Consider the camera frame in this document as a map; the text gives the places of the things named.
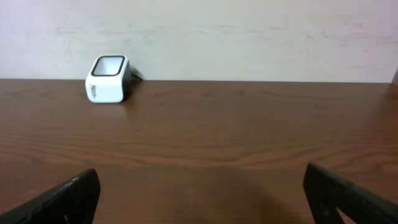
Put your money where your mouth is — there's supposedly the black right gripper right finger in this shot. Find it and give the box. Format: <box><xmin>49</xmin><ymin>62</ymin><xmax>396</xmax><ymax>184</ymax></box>
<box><xmin>303</xmin><ymin>163</ymin><xmax>397</xmax><ymax>224</ymax></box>

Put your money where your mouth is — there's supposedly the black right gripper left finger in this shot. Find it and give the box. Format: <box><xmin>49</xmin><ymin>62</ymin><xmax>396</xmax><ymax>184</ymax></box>
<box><xmin>1</xmin><ymin>169</ymin><xmax>101</xmax><ymax>224</ymax></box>

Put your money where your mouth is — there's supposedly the white barcode scanner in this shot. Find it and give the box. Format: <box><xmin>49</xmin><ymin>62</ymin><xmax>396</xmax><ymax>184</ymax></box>
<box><xmin>85</xmin><ymin>55</ymin><xmax>132</xmax><ymax>103</ymax></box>

